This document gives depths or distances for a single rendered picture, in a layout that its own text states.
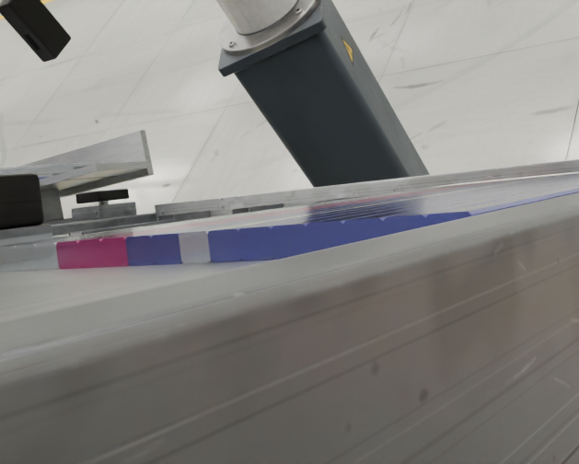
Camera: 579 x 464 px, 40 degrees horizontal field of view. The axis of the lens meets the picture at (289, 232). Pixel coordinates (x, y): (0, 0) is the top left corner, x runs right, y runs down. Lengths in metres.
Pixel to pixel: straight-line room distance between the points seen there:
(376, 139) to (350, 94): 0.10
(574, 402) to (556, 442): 0.01
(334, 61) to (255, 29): 0.13
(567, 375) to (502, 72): 2.00
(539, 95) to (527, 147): 0.18
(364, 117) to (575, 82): 0.81
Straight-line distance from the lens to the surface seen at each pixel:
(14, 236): 0.44
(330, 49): 1.27
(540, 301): 0.17
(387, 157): 1.40
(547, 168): 0.75
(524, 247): 0.16
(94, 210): 0.97
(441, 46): 2.37
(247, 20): 1.28
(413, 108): 2.20
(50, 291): 0.25
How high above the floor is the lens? 1.23
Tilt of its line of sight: 37 degrees down
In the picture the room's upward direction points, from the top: 37 degrees counter-clockwise
